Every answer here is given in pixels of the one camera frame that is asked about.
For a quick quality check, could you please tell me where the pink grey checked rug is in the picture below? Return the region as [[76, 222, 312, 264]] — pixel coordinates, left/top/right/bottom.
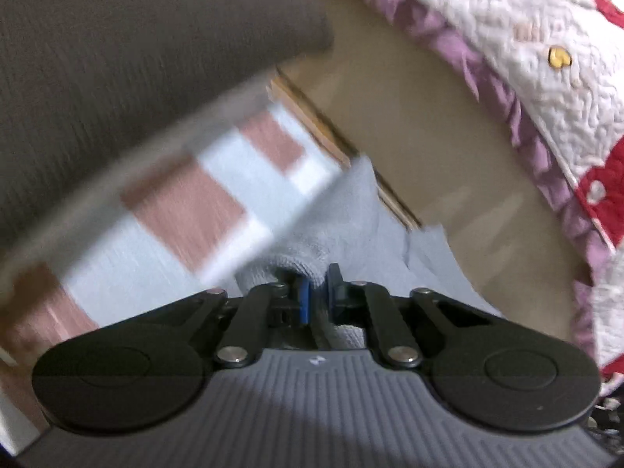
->
[[0, 78, 422, 449]]

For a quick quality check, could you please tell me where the dark brown garment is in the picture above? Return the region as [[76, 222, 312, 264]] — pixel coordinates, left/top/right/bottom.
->
[[0, 0, 337, 264]]

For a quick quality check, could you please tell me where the grey sweater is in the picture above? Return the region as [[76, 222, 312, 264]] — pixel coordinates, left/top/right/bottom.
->
[[234, 156, 503, 352]]

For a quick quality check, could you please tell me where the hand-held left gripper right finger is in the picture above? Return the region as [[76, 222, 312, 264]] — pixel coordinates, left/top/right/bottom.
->
[[323, 263, 493, 370]]

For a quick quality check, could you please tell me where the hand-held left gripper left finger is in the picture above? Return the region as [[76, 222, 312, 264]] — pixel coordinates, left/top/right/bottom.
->
[[141, 275, 311, 370]]

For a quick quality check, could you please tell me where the white red printed quilt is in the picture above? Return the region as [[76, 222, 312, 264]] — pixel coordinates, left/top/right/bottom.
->
[[317, 0, 624, 395]]

